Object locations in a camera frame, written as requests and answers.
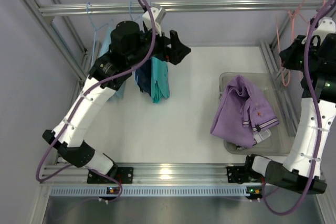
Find pink wire hanger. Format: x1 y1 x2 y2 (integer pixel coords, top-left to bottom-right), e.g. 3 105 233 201
286 0 320 42

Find pink hanger with purple trousers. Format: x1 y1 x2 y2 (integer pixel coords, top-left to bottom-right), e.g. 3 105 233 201
276 0 309 87

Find purple trousers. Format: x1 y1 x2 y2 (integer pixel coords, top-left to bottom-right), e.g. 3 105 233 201
210 75 279 148

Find newspaper print trousers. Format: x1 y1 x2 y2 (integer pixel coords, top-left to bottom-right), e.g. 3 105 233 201
235 145 248 151

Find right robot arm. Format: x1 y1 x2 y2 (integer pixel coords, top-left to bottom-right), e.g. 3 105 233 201
244 33 335 194

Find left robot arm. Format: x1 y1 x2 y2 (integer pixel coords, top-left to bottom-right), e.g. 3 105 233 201
43 20 191 177

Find teal trousers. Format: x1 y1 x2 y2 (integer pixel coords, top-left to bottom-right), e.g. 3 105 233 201
151 57 170 103

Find navy trousers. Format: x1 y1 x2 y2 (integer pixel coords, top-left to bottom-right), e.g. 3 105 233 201
135 60 152 96

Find light blue trousers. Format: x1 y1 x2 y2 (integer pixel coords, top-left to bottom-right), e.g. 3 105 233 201
98 26 126 102

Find blue hanger leftmost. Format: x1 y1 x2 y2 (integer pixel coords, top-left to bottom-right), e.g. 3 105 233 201
86 2 114 62

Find clear plastic bin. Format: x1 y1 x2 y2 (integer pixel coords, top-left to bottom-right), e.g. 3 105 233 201
219 73 293 156

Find right aluminium frame post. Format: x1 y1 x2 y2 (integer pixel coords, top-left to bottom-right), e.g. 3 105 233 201
259 0 336 138

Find aluminium frame post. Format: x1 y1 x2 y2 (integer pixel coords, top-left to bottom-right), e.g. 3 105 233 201
259 0 336 138
0 0 101 167

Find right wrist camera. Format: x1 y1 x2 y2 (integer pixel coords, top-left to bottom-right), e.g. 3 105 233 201
311 17 335 46

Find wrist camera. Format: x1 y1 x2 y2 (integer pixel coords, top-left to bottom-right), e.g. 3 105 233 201
311 17 335 46
142 7 166 36

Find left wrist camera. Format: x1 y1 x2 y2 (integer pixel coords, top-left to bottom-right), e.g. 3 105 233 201
142 7 166 36

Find aluminium hanging rail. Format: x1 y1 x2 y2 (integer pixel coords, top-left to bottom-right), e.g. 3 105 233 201
38 0 328 17

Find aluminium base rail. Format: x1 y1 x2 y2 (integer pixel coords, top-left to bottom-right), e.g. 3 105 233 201
40 163 260 186

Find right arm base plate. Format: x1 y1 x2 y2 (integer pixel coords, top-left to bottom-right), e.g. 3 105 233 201
226 166 262 184

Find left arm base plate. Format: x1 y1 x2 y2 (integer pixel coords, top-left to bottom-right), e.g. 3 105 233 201
87 167 133 184

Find grey slotted cable duct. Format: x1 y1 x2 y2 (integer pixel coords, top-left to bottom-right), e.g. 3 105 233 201
50 185 261 197

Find left aluminium frame post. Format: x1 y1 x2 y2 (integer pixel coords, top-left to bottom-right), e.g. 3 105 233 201
0 0 101 167

